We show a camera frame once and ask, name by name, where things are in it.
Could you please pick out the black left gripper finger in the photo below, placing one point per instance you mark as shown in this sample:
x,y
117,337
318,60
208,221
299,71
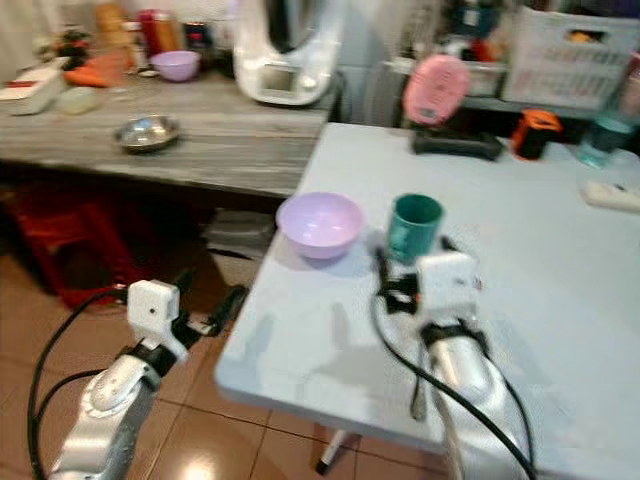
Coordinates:
x,y
230,306

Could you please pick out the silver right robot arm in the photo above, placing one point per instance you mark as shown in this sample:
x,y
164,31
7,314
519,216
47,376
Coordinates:
x,y
476,382

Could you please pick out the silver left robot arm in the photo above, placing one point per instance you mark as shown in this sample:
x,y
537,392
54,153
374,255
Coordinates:
x,y
102,410

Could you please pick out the green plastic cup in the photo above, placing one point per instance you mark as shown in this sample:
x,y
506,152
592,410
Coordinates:
x,y
414,230

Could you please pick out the white storage box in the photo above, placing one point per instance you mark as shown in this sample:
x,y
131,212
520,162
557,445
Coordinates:
x,y
240,245

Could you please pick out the large lilac plastic bowl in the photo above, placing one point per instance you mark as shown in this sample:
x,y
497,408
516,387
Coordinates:
x,y
320,226

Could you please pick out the black flat stand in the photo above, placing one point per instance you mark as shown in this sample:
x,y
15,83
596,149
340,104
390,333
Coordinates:
x,y
456,146

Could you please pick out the metal spoon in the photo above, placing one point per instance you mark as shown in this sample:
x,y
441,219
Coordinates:
x,y
418,405

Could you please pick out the orange and black container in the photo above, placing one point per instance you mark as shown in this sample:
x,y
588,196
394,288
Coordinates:
x,y
535,135

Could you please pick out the red plastic stool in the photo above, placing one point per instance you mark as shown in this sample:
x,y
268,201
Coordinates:
x,y
65,240

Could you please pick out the white table leg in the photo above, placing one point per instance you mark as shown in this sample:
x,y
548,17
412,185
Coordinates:
x,y
337,452

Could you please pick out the teal drinking glass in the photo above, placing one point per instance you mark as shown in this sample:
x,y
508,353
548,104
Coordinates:
x,y
604,140

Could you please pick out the stainless steel bowl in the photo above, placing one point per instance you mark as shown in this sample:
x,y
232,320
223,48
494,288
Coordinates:
x,y
148,133

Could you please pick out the white plastic basket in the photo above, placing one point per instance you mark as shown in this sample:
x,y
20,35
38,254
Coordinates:
x,y
565,60

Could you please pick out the white kitchen food processor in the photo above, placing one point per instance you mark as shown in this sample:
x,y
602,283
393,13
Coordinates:
x,y
285,60

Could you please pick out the white box with red label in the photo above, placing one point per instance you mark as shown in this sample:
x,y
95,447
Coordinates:
x,y
32,88

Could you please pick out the small purple bowl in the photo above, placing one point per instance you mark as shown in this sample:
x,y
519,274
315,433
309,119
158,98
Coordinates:
x,y
175,65

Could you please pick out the pale green food container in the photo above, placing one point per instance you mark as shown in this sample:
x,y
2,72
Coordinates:
x,y
79,100

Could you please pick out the orange carrots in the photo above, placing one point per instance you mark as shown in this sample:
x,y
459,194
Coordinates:
x,y
95,73

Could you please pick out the dark glass jar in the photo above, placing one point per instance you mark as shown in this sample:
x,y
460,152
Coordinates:
x,y
199,38

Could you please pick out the orange bottle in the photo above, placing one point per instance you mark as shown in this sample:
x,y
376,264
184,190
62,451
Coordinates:
x,y
111,26

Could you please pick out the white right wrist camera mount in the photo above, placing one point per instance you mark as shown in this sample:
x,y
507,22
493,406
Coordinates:
x,y
450,285

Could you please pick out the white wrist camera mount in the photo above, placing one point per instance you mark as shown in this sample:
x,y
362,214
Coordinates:
x,y
152,308
450,285

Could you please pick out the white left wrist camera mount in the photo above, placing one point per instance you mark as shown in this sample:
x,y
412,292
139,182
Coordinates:
x,y
152,308

